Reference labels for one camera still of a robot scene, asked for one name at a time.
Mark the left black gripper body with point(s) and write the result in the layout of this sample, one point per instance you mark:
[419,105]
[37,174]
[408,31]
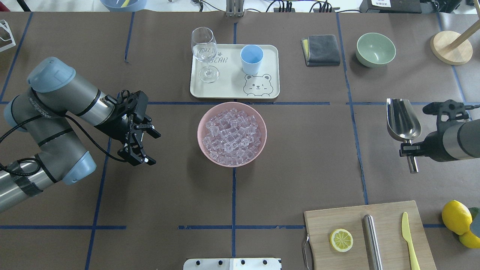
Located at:
[113,128]

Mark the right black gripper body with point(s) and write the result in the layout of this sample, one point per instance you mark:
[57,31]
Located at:
[431,144]

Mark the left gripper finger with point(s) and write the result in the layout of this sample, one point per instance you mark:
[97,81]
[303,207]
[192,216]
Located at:
[145,125]
[134,154]

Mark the metal ice scoop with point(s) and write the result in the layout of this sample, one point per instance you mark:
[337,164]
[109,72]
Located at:
[402,122]

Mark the pink bowl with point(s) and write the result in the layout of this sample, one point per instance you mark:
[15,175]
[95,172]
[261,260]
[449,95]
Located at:
[204,131]

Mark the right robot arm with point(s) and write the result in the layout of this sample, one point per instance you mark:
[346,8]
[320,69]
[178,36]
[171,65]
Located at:
[470,139]

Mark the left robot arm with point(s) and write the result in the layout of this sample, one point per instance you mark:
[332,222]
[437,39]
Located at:
[56,92]

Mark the wooden cup stand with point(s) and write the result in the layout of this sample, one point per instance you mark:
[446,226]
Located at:
[454,48]

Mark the clear ice cubes pile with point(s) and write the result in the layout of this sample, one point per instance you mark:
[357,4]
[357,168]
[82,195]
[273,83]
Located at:
[231,135]

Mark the light blue cup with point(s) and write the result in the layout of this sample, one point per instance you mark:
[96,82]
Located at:
[251,59]

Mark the cream bear tray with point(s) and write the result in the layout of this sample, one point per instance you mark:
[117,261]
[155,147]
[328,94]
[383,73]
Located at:
[232,82]

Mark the green bowl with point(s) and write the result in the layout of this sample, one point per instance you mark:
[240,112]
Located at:
[374,50]

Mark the clear wine glass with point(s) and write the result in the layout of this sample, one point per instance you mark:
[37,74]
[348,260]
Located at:
[205,48]

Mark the green lime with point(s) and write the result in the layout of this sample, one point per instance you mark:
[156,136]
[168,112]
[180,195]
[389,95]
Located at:
[474,211]

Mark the yellow lemon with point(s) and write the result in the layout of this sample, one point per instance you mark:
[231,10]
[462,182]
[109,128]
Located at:
[456,217]
[470,240]

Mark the blue bowl on desk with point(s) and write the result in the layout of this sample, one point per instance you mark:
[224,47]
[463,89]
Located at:
[124,5]

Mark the yellow plastic knife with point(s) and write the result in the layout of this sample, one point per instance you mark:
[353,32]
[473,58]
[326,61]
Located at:
[406,234]

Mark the grey folded cloth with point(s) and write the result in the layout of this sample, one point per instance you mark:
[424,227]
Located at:
[321,50]

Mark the lemon half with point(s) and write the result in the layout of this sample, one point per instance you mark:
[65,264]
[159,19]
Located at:
[341,240]

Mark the wooden cutting board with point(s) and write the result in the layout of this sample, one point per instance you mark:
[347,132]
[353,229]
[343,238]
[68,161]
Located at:
[393,249]

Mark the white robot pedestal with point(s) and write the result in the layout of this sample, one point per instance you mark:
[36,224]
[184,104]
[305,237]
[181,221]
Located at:
[233,264]

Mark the aluminium frame post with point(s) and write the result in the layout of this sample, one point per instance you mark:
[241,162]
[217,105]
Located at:
[235,8]

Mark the white wire cup rack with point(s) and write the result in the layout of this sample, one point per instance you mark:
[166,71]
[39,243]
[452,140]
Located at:
[7,40]

